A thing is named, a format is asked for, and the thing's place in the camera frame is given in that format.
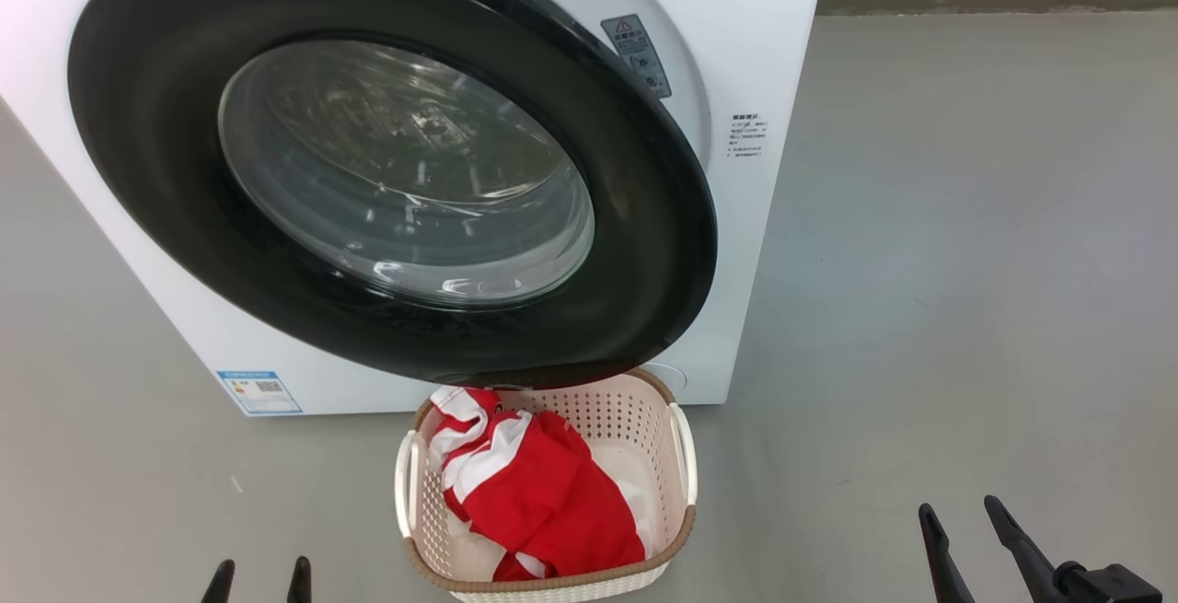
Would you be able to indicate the cream perforated basket brown rim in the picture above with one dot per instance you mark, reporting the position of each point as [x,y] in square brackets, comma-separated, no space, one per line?
[635,419]

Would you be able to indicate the red and white garment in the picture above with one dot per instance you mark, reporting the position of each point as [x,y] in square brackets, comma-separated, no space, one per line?
[543,492]

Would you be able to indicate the black round glass washer door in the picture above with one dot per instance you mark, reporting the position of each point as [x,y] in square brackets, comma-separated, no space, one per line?
[156,170]

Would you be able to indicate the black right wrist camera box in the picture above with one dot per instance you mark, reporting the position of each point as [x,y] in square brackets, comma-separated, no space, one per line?
[1114,585]

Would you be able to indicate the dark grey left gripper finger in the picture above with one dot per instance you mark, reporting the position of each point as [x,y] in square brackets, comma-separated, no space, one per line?
[219,585]
[299,583]

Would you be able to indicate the grey warning sticker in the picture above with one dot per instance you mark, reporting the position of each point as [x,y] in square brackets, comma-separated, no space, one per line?
[637,55]

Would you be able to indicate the white front-load washing machine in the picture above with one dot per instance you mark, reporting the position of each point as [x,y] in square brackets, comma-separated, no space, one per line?
[773,216]

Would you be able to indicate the blue energy label sticker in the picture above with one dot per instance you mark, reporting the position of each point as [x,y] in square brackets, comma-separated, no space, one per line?
[259,393]

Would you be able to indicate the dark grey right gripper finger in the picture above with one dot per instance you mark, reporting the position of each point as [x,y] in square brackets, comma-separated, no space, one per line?
[943,571]
[1031,562]

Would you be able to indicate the round white filter cover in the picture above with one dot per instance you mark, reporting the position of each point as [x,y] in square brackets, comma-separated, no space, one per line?
[670,377]

